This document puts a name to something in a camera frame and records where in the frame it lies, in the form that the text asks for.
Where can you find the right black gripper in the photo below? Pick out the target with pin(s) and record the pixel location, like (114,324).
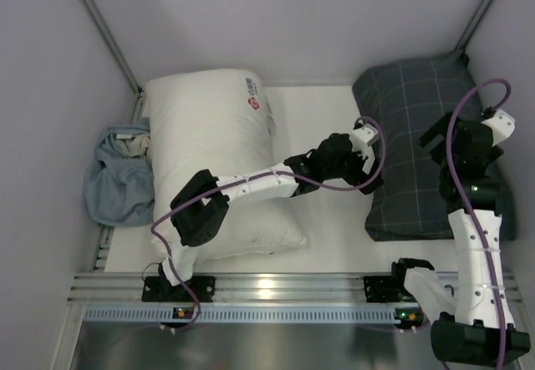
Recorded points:
(453,134)

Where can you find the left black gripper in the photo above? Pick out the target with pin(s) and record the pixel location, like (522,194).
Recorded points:
(361,174)

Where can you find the dark grey checked pillowcase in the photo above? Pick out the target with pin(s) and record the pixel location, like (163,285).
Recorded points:
(406,97)

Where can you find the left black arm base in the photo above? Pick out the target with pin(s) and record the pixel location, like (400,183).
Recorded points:
(156,289)

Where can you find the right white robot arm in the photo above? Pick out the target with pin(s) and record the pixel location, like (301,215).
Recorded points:
(472,325)

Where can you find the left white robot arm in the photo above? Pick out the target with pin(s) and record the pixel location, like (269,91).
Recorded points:
(200,207)

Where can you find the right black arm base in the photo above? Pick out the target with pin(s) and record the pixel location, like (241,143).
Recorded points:
(385,289)

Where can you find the white bare pillow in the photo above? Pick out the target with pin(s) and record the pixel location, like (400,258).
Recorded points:
(218,120)

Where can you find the light blue crumpled cloth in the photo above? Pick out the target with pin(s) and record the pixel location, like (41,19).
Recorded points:
(119,182)

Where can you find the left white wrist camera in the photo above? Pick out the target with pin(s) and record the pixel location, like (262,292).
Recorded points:
(362,139)

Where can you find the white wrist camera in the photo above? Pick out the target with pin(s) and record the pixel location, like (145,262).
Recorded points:
(362,139)
(500,123)

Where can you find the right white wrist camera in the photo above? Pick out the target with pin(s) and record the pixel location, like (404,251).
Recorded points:
(500,123)

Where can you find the aluminium rail beam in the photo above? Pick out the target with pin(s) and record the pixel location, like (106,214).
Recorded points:
(230,288)

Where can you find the right aluminium frame post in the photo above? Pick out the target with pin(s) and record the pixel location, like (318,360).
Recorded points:
(475,21)

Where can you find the aluminium frame post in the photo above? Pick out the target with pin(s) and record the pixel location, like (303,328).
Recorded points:
(475,21)
(102,27)

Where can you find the grey slotted cable duct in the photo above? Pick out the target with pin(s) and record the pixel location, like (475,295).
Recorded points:
(220,314)

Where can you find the left aluminium frame post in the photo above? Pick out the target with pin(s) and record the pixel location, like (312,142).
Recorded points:
(102,27)

